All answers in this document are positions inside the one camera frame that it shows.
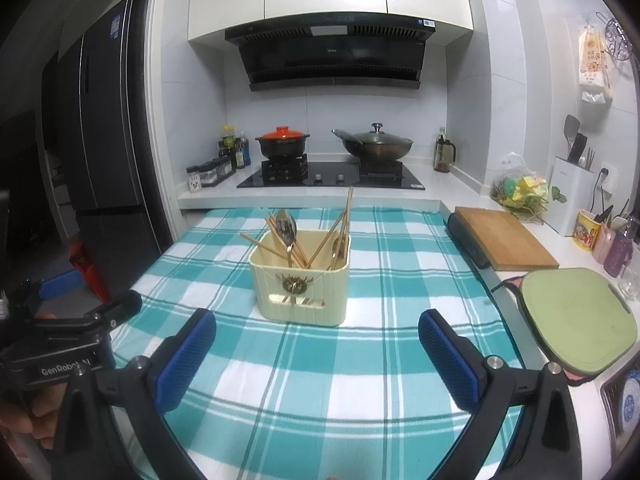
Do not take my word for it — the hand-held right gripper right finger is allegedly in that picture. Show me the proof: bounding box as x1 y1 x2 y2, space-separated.
418 308 585 480

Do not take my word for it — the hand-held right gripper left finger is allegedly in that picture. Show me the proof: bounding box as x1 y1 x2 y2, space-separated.
52 308 218 480

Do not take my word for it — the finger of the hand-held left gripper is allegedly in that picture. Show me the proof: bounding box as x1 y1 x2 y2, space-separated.
14 269 83 312
84 290 144 332

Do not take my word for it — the cream utensil holder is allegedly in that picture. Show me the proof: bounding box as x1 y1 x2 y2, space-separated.
248 229 352 327

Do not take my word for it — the metal spoon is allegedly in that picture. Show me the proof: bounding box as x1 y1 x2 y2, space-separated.
331 230 349 268
276 209 299 267

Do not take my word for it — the bunch of wooden chopsticks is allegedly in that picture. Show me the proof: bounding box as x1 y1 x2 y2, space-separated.
240 186 356 271

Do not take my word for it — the person's left hand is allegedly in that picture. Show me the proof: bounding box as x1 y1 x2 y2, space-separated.
0 389 59 451

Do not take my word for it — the red bag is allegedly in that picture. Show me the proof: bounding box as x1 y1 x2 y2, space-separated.
67 239 112 303

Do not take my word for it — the green cutting board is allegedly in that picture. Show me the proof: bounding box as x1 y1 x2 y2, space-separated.
490 275 639 387
520 268 638 380

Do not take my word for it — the dark tray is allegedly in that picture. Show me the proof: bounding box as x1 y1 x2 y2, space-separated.
446 212 493 269

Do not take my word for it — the teal checked tablecloth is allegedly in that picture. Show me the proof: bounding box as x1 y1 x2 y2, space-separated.
107 206 526 480

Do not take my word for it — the dark grey refrigerator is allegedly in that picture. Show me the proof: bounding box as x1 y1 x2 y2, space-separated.
55 0 166 286

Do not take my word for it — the wooden cutting board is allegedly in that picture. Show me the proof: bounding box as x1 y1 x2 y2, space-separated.
454 206 560 271

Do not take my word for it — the kitchen sink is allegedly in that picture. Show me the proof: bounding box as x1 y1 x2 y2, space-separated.
600 360 640 456

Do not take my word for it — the yellow printed cup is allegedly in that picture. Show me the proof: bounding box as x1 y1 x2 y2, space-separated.
572 209 603 251

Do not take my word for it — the blue and white bowl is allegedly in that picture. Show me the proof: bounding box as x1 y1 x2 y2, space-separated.
617 370 640 436

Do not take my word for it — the plastic bag of sponges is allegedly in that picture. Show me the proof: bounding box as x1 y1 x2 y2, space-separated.
491 152 551 216

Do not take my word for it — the pink cup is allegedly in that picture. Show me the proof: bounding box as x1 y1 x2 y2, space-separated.
592 220 618 263

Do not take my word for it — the white knife block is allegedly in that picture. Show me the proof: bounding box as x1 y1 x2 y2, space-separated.
550 156 596 237

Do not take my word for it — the purple bottle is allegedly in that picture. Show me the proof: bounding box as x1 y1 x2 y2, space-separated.
603 220 635 278

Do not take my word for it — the glass pitcher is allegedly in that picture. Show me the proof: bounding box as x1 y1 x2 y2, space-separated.
433 135 456 173

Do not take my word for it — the black gas cooktop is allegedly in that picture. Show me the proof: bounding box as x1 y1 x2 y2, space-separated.
236 157 426 191

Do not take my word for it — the wok with glass lid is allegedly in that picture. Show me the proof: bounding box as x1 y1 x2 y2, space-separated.
331 122 415 163

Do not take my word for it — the clay pot with red lid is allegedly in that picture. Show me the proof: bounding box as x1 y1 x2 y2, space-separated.
255 126 311 161

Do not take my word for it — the grey spatula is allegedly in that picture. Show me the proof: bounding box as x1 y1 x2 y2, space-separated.
565 114 581 158

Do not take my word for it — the black range hood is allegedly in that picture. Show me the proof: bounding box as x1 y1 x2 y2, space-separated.
224 12 435 93

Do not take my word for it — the printed hanging bag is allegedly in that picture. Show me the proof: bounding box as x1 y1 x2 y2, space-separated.
577 25 615 106

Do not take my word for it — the metal steamer rack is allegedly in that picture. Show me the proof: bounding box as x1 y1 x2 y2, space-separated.
605 17 636 61

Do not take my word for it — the white wall socket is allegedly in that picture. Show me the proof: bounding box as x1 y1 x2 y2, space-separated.
598 162 619 196

